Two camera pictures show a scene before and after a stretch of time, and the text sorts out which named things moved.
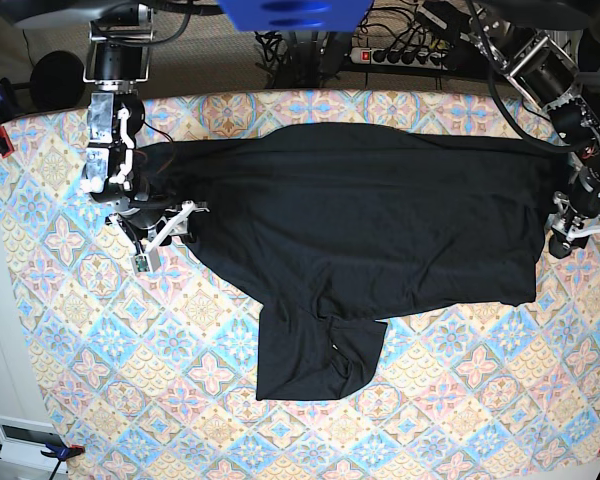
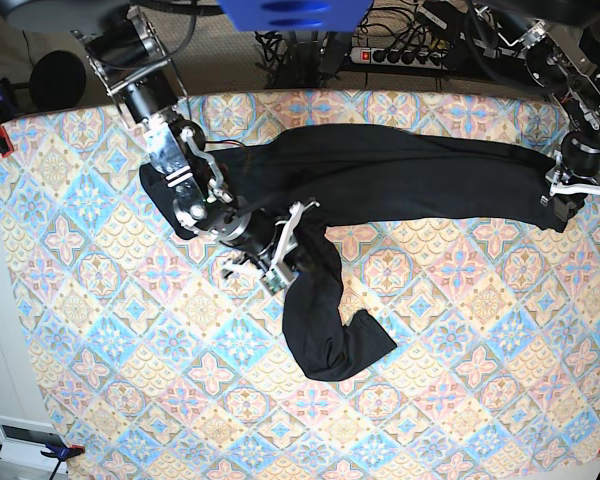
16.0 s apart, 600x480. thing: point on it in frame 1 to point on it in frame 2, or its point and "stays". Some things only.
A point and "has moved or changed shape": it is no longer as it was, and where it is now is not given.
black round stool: (57, 81) stays
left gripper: (153, 227) to (275, 243)
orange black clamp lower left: (60, 451) stays
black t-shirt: (337, 228) has moved or changed shape
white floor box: (23, 441) stays
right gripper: (580, 214) to (581, 168)
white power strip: (399, 57) stays
